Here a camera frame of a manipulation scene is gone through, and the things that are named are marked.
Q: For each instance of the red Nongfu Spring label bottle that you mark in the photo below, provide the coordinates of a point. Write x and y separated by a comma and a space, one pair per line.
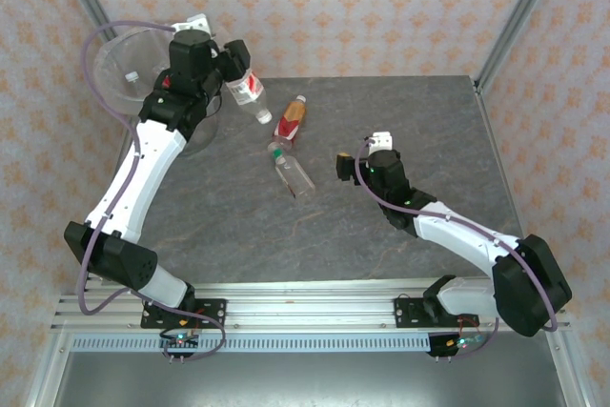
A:
166, 82

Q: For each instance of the red-and-white label clear bottle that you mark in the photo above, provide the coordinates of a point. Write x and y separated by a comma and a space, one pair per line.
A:
248, 90

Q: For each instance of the clear bottle green cap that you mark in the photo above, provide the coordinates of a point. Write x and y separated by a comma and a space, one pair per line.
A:
295, 178

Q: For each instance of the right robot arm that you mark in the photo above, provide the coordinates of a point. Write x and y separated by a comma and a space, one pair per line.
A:
457, 235

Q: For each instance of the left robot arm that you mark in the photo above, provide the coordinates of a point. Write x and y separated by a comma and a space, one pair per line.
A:
138, 173

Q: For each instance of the clear plastic bin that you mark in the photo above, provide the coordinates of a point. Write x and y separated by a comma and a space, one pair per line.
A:
205, 133

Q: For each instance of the translucent plastic bin liner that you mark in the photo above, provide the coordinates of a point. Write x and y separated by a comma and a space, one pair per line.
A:
107, 92

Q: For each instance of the clear bottle white cap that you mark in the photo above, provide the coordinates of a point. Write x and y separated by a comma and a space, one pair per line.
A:
131, 76

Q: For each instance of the orange tea bottle red label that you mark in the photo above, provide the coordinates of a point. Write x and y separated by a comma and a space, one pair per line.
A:
290, 121

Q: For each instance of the grey metal lower shelf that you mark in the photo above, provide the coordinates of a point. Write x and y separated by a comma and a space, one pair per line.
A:
305, 383

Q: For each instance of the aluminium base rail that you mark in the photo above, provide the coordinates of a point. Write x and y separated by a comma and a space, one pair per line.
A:
310, 307

